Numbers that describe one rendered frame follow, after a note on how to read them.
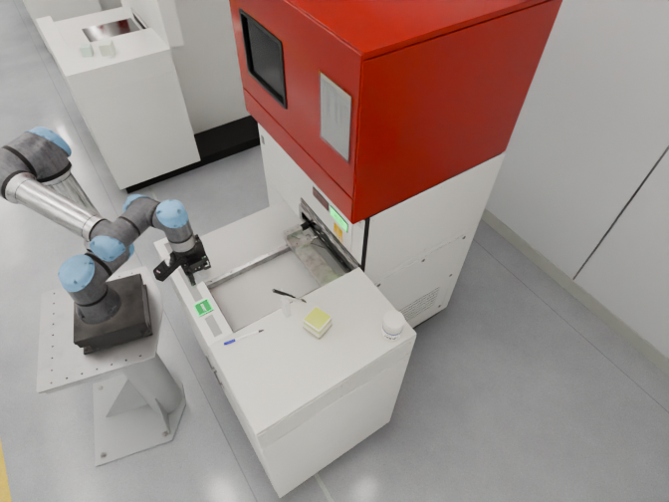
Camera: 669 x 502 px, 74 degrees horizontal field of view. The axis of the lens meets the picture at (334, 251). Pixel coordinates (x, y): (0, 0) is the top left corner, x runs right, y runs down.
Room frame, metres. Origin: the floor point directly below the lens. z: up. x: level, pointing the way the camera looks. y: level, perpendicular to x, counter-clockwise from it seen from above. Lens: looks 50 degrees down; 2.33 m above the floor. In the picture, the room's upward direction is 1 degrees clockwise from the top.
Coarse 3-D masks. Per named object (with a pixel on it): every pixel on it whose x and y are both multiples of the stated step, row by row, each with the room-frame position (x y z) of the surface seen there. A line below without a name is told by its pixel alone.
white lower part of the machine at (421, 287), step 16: (272, 192) 1.67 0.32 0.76; (448, 240) 1.34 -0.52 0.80; (464, 240) 1.41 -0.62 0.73; (416, 256) 1.23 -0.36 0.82; (432, 256) 1.29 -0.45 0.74; (448, 256) 1.36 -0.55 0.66; (464, 256) 1.44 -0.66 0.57; (400, 272) 1.18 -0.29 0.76; (416, 272) 1.24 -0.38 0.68; (432, 272) 1.31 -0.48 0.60; (448, 272) 1.38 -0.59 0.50; (384, 288) 1.14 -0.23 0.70; (400, 288) 1.20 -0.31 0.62; (416, 288) 1.26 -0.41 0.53; (432, 288) 1.33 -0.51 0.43; (448, 288) 1.42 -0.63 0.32; (400, 304) 1.21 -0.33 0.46; (416, 304) 1.28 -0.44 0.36; (432, 304) 1.36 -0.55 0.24; (416, 320) 1.30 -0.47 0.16
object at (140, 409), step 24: (96, 384) 0.95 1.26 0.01; (120, 384) 0.95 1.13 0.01; (144, 384) 0.81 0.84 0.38; (168, 384) 0.87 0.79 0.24; (96, 408) 0.82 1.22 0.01; (120, 408) 0.81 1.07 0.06; (144, 408) 0.83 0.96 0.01; (168, 408) 0.81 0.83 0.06; (96, 432) 0.70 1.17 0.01; (120, 432) 0.71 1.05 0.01; (144, 432) 0.71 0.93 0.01; (168, 432) 0.71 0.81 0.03; (96, 456) 0.59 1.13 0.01; (120, 456) 0.59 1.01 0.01
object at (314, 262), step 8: (288, 240) 1.25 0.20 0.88; (296, 240) 1.25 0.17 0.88; (312, 248) 1.21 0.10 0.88; (304, 256) 1.17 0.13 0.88; (312, 256) 1.17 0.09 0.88; (320, 256) 1.17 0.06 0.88; (304, 264) 1.14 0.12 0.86; (312, 264) 1.13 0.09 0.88; (320, 264) 1.13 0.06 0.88; (328, 264) 1.13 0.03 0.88; (312, 272) 1.08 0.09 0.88; (320, 272) 1.09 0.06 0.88; (328, 272) 1.09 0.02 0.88; (320, 280) 1.05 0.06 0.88
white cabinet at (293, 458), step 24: (408, 360) 0.77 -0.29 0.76; (384, 384) 0.71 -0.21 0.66; (336, 408) 0.58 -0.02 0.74; (360, 408) 0.65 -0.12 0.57; (384, 408) 0.73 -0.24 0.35; (288, 432) 0.47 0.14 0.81; (312, 432) 0.52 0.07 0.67; (336, 432) 0.58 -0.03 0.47; (360, 432) 0.66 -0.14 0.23; (264, 456) 0.42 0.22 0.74; (288, 456) 0.46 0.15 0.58; (312, 456) 0.52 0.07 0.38; (336, 456) 0.59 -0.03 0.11; (288, 480) 0.45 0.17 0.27
